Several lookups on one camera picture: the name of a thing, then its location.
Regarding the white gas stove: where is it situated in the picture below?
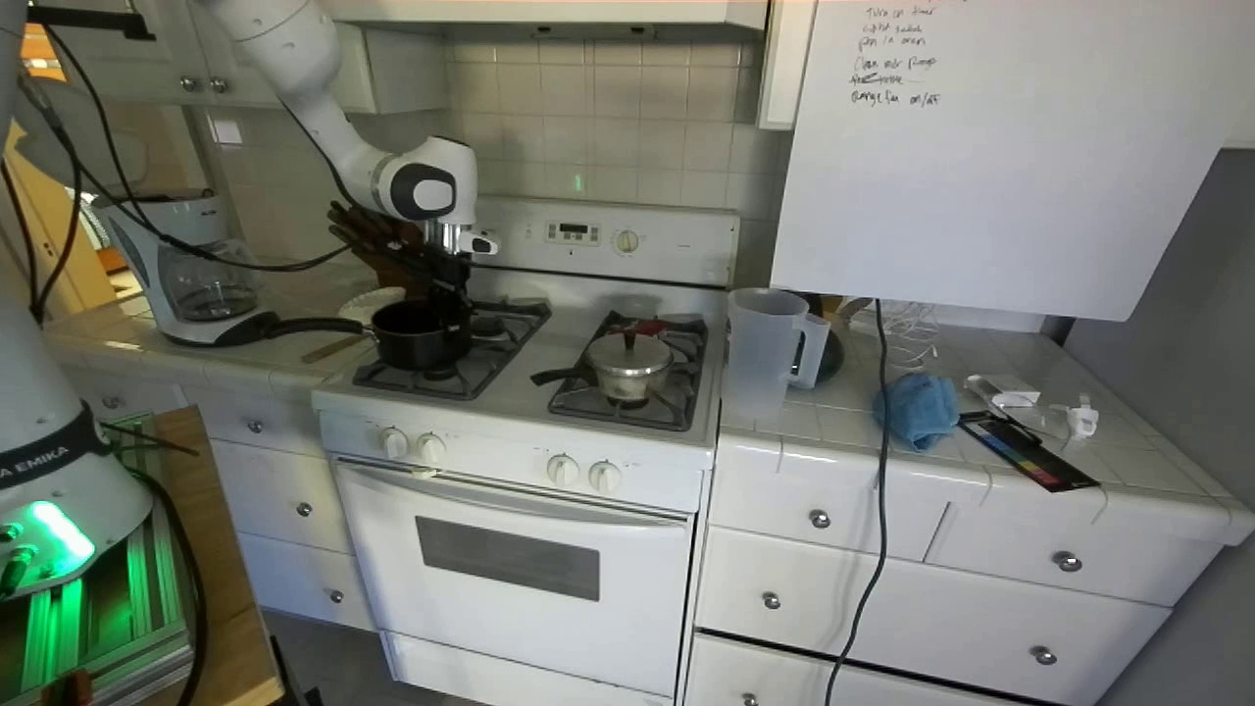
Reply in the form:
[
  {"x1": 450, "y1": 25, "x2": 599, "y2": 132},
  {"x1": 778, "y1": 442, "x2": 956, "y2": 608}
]
[{"x1": 309, "y1": 192, "x2": 747, "y2": 706}]

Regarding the clear plastic bag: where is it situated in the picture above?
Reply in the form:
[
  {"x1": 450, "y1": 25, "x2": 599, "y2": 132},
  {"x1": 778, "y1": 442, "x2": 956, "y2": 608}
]
[{"x1": 962, "y1": 367, "x2": 1106, "y2": 442}]

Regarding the wooden knife block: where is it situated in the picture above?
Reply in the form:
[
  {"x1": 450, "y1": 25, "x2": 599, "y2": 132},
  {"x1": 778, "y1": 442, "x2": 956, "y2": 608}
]
[{"x1": 327, "y1": 197, "x2": 442, "y2": 303}]

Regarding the tan wooden board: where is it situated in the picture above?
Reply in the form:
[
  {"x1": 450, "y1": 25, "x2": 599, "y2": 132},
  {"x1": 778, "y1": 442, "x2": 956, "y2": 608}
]
[{"x1": 0, "y1": 116, "x2": 128, "y2": 320}]

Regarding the black flat box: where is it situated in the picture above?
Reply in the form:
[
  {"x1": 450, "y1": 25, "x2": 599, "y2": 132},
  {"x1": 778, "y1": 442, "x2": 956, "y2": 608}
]
[{"x1": 955, "y1": 409, "x2": 1106, "y2": 499}]

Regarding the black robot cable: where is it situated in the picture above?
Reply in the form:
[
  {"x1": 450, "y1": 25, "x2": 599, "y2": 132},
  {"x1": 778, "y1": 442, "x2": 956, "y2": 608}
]
[{"x1": 13, "y1": 25, "x2": 365, "y2": 281}]

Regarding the black power cord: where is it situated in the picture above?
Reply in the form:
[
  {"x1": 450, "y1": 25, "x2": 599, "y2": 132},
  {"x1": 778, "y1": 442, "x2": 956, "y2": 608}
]
[{"x1": 821, "y1": 298, "x2": 901, "y2": 706}]

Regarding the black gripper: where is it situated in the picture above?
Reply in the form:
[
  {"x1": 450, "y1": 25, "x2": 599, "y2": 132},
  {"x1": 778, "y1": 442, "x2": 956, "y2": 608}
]
[{"x1": 406, "y1": 246, "x2": 479, "y2": 324}]

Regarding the metal robot stand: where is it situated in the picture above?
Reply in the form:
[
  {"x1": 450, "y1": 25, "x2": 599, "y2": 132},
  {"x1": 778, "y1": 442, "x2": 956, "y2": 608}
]
[{"x1": 0, "y1": 502, "x2": 199, "y2": 706}]

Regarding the white cabinet with handwriting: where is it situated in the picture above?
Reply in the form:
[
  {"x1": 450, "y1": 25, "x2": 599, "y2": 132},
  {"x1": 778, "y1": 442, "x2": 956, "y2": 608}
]
[{"x1": 765, "y1": 0, "x2": 1255, "y2": 324}]

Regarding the white range hood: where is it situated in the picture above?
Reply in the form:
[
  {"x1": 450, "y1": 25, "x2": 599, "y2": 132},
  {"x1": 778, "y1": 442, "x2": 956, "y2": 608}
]
[{"x1": 318, "y1": 0, "x2": 774, "y2": 35}]

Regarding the white lower cabinet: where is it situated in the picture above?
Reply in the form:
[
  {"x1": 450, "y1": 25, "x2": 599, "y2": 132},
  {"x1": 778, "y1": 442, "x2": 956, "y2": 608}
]
[
  {"x1": 57, "y1": 350, "x2": 386, "y2": 635},
  {"x1": 683, "y1": 426, "x2": 1246, "y2": 706}
]

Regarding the blue cloth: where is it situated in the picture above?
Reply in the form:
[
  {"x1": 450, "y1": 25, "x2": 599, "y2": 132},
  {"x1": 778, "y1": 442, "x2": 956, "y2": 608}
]
[{"x1": 872, "y1": 367, "x2": 970, "y2": 455}]

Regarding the black stove burner grate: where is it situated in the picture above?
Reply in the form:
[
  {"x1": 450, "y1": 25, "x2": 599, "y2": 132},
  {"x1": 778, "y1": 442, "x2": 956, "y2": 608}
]
[
  {"x1": 348, "y1": 298, "x2": 555, "y2": 404},
  {"x1": 545, "y1": 310, "x2": 714, "y2": 435}
]

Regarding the steel saucepan with lid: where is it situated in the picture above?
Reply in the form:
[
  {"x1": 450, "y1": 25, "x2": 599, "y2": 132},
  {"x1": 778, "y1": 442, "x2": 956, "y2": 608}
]
[{"x1": 526, "y1": 324, "x2": 680, "y2": 409}]

